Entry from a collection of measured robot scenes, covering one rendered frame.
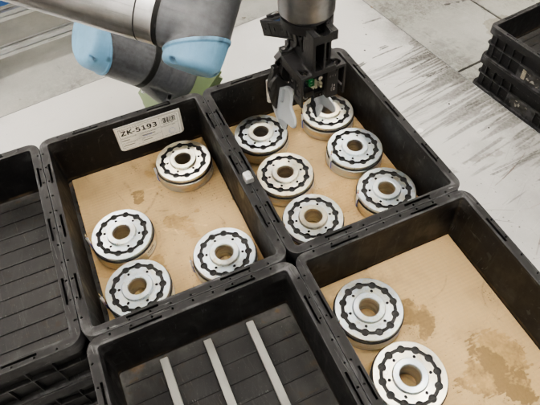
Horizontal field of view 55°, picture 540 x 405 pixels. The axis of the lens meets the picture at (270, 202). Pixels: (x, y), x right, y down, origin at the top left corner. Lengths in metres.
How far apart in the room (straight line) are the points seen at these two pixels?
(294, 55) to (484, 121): 0.67
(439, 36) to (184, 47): 2.24
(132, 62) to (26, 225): 0.37
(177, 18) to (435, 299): 0.55
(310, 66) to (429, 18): 2.21
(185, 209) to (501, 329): 0.55
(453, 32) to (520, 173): 1.68
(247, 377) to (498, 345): 0.37
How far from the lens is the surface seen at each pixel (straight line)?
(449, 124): 1.29
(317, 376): 0.79
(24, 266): 0.97
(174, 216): 0.94
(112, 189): 1.01
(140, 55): 1.10
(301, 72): 0.74
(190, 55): 0.64
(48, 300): 0.92
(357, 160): 0.96
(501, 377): 0.84
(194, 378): 0.80
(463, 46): 2.76
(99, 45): 1.06
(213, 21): 0.65
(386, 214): 0.80
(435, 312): 0.85
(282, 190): 0.91
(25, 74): 2.83
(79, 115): 1.38
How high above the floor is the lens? 1.57
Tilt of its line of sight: 53 degrees down
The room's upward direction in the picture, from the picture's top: 4 degrees counter-clockwise
